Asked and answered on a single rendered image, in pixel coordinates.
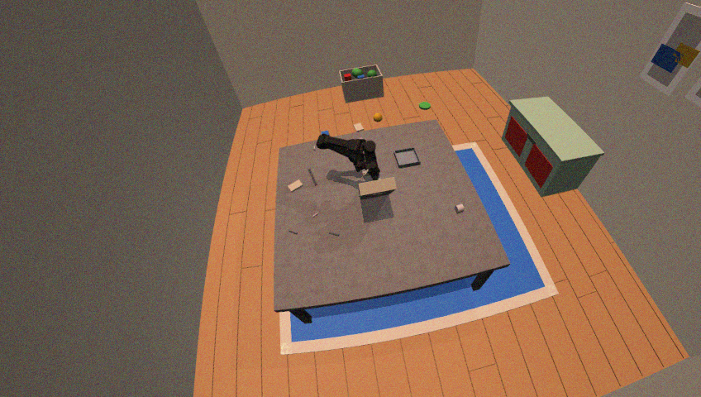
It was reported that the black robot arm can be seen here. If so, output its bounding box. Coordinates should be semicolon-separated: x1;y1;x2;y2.
316;133;376;172

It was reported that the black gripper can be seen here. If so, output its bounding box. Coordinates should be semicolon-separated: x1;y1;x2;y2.
365;155;380;181

